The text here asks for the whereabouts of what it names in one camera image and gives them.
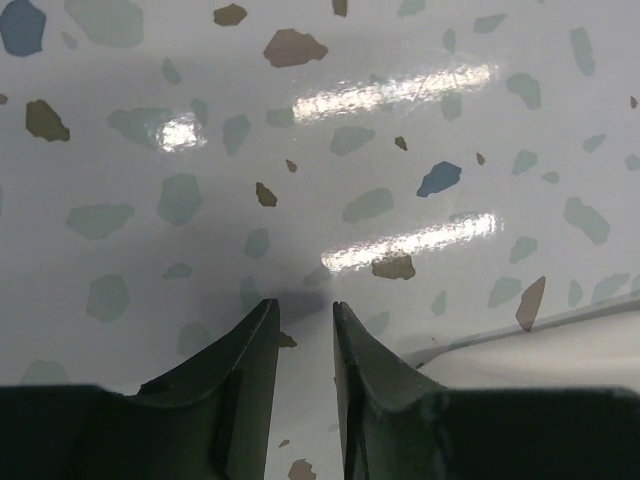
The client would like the white t shirt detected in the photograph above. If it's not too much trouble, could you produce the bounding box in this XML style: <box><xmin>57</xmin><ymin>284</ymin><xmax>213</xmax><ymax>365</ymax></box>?
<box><xmin>394</xmin><ymin>292</ymin><xmax>639</xmax><ymax>392</ymax></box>

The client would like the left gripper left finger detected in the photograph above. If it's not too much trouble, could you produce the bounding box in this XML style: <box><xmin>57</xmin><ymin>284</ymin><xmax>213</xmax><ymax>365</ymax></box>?
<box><xmin>1</xmin><ymin>299</ymin><xmax>280</xmax><ymax>479</ymax></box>

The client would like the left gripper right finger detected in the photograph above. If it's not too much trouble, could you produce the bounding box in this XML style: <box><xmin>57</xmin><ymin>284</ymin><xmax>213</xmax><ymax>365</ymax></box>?
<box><xmin>333</xmin><ymin>302</ymin><xmax>639</xmax><ymax>479</ymax></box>

